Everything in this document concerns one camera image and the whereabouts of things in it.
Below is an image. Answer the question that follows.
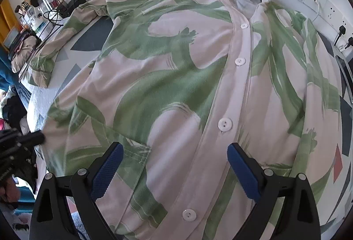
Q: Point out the yellow curtain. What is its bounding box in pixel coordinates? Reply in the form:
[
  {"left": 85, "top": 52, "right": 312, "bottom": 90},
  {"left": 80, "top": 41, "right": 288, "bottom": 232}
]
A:
[{"left": 0, "top": 0, "right": 23, "bottom": 47}]

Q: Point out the teal curtain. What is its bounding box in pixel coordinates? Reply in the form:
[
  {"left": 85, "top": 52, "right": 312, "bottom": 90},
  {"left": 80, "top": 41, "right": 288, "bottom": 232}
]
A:
[{"left": 0, "top": 49, "right": 31, "bottom": 108}]

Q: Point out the white wall socket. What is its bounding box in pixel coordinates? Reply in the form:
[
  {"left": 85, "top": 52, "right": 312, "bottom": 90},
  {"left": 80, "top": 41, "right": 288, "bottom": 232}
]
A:
[
  {"left": 339, "top": 15, "right": 352, "bottom": 36},
  {"left": 325, "top": 0, "right": 344, "bottom": 22}
]

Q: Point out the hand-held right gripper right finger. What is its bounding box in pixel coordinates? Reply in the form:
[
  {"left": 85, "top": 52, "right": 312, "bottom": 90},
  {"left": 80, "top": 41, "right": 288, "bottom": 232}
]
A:
[{"left": 227, "top": 142, "right": 322, "bottom": 240}]

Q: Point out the beige cosmetic bag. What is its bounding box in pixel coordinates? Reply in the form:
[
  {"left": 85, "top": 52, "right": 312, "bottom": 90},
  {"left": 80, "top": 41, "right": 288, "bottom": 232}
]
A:
[{"left": 11, "top": 34, "right": 39, "bottom": 73}]

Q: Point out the person's left hand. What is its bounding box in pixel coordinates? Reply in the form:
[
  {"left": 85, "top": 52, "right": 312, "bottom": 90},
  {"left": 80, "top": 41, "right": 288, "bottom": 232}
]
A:
[{"left": 0, "top": 183, "right": 21, "bottom": 203}]

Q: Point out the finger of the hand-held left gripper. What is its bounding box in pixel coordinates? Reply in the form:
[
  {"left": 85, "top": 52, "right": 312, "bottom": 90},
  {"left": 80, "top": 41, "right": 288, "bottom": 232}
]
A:
[{"left": 0, "top": 130, "right": 46, "bottom": 152}]

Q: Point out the geometric patterned tablecloth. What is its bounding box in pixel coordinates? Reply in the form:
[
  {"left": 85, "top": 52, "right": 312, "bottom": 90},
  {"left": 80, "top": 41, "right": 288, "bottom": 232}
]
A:
[{"left": 26, "top": 0, "right": 353, "bottom": 239}]

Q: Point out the green and white patterned shirt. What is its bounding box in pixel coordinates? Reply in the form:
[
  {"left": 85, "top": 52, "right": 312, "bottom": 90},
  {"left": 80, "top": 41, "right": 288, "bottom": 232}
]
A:
[{"left": 26, "top": 0, "right": 341, "bottom": 240}]

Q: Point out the tangle of black cables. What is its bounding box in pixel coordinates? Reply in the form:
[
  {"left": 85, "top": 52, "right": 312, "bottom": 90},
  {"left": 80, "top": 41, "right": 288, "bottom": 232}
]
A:
[{"left": 43, "top": 7, "right": 65, "bottom": 26}]

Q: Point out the white cable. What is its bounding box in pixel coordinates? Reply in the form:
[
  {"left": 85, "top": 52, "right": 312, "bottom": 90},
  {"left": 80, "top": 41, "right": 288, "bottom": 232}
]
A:
[{"left": 312, "top": 0, "right": 323, "bottom": 24}]

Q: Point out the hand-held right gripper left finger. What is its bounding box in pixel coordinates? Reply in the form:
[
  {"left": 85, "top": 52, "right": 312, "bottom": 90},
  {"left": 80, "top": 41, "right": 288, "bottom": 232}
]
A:
[{"left": 29, "top": 141, "right": 124, "bottom": 240}]

